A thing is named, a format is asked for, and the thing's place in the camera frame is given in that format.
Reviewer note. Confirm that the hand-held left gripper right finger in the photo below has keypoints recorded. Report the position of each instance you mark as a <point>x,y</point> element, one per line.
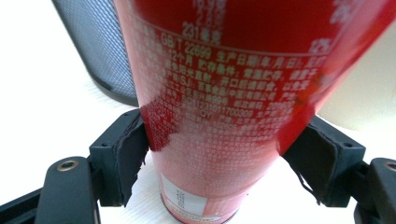
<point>330,165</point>

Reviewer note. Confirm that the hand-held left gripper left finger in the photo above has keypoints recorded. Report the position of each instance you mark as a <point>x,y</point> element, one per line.
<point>124,155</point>

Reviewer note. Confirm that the red chip can yellow lid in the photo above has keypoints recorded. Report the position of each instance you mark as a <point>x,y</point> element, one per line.
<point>224,93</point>

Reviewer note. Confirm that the black mesh trash bin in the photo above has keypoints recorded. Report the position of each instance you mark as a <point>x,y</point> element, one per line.
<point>99,46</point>

